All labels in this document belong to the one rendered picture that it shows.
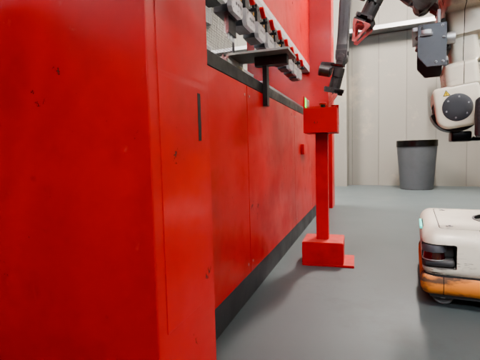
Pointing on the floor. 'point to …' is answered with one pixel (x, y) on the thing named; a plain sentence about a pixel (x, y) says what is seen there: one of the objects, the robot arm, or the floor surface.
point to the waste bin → (416, 163)
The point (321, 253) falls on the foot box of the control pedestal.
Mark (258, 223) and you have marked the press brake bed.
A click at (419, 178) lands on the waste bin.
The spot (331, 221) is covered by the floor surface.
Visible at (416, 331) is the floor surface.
